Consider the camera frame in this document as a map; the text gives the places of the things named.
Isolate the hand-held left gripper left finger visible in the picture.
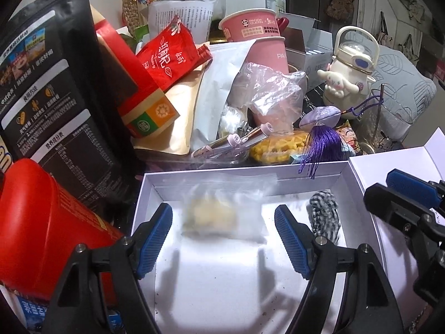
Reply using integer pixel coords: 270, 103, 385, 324
42, 202, 174, 334

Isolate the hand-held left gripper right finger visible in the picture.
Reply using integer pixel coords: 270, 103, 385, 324
274, 205, 406, 334

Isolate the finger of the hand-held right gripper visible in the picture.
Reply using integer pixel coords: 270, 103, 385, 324
363, 184, 445, 251
386, 169, 445, 213

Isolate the black white checkered scrunchie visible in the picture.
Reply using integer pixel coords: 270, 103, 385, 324
306, 190, 343, 247

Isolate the clear bag with pale filling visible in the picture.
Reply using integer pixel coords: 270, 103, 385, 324
181, 186, 268, 242

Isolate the white gift box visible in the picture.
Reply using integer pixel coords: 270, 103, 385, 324
130, 161, 386, 334

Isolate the white box lid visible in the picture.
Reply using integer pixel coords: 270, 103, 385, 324
348, 127, 445, 321

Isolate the clear glass cup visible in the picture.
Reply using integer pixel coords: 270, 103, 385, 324
362, 83, 414, 154

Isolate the red gold cartoon snack packet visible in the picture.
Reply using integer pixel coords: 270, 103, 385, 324
334, 120, 359, 147

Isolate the yellow snack packet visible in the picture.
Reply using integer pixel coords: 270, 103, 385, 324
248, 129, 313, 166

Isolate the purple sachet with tassel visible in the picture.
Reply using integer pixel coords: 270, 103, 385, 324
298, 97, 385, 176

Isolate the red canister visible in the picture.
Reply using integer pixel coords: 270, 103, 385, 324
0, 158, 127, 307

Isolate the pink capped tube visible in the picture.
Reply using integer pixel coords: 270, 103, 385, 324
236, 122, 274, 145
191, 133, 242, 159

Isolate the grey leaf print cushion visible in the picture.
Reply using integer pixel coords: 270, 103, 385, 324
369, 43, 438, 143

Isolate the kraft paper pouch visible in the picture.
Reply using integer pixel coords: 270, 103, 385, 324
134, 66, 209, 157

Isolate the white cartoon water bottle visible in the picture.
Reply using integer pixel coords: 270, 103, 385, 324
317, 25, 380, 110

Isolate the blue packet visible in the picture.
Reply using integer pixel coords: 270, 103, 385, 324
7, 290, 51, 334

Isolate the clear crumpled plastic bag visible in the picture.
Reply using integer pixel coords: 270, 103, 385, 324
219, 61, 308, 136

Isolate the white foil pouch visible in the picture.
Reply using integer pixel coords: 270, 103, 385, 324
189, 40, 258, 154

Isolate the red box with colour label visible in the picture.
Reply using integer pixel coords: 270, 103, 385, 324
94, 19, 181, 140

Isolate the small white cardboard box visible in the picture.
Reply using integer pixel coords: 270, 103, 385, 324
278, 12, 334, 91

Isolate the white printed panel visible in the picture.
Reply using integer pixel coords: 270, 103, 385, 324
362, 0, 439, 53

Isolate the black printed pouch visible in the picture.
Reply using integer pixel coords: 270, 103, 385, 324
0, 0, 140, 213

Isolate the red sachet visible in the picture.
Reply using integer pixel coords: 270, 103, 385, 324
135, 16, 213, 91

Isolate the pink plain paper cup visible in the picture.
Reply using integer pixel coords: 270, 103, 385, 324
243, 36, 296, 129

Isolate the brown hanging ornament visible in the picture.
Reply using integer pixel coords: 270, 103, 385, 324
325, 0, 355, 18

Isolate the pink printed paper cup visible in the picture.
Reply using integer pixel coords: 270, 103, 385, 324
218, 8, 279, 42

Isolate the printed paper leaflet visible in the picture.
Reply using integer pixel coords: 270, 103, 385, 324
148, 0, 214, 46

